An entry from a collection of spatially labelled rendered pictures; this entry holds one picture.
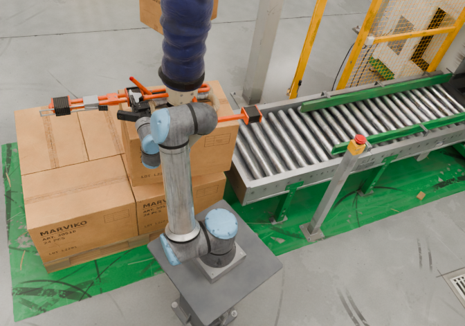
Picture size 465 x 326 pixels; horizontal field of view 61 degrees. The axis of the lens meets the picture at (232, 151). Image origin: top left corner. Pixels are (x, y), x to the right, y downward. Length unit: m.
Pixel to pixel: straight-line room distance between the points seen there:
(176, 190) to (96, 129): 1.45
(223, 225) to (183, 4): 0.95
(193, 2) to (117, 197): 1.28
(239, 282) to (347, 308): 1.15
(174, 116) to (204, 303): 0.95
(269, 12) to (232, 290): 2.22
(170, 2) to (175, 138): 0.64
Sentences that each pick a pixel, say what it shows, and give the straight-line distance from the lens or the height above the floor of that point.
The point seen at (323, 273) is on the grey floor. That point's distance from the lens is 3.04.
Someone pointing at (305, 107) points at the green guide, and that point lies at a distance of 3.16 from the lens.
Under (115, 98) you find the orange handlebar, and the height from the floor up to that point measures 1.22.
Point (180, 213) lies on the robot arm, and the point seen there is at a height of 1.22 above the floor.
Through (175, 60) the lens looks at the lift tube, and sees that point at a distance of 1.95.
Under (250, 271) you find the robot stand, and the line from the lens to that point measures 2.06.
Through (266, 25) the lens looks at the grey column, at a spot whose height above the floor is 0.89.
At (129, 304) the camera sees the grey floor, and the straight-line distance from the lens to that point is 2.78.
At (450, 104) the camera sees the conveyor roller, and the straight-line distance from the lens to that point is 3.97.
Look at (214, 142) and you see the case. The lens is 2.25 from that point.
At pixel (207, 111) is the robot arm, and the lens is 1.44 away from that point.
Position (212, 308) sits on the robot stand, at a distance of 1.97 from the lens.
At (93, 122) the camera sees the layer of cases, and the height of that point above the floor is 0.54.
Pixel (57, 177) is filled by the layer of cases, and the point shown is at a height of 0.54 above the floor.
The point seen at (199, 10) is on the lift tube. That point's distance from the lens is 1.80.
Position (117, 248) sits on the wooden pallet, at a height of 0.02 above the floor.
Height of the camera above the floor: 2.59
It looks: 47 degrees down
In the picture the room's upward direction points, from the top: 11 degrees clockwise
